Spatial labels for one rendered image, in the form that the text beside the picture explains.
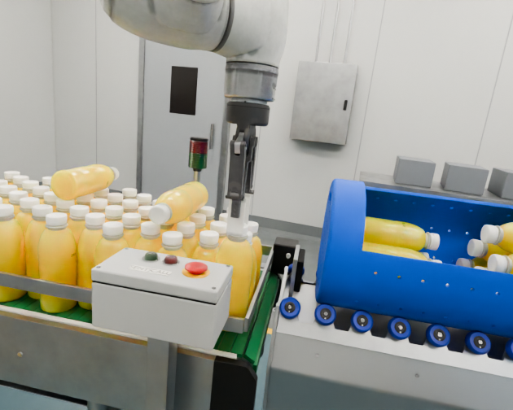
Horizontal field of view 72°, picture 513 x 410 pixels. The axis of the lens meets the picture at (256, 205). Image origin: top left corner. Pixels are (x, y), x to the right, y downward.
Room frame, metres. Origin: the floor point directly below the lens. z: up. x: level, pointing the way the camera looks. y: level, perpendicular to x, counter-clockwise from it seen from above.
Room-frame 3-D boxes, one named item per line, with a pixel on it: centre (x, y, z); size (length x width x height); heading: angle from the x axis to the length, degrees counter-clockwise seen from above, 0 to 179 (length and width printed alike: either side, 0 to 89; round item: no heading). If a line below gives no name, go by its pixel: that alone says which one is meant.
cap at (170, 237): (0.66, 0.16, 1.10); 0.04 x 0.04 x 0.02
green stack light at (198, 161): (1.20, 0.21, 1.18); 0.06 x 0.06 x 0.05
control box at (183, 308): (0.53, 0.13, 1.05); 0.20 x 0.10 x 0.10; 81
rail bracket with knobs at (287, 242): (0.99, -0.10, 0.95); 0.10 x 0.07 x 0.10; 171
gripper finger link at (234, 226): (0.62, 0.03, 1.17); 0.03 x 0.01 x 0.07; 82
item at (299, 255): (0.78, -0.11, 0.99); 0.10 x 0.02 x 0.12; 171
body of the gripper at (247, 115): (0.64, 0.03, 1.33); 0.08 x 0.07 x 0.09; 172
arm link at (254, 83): (0.64, 0.03, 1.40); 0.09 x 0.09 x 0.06
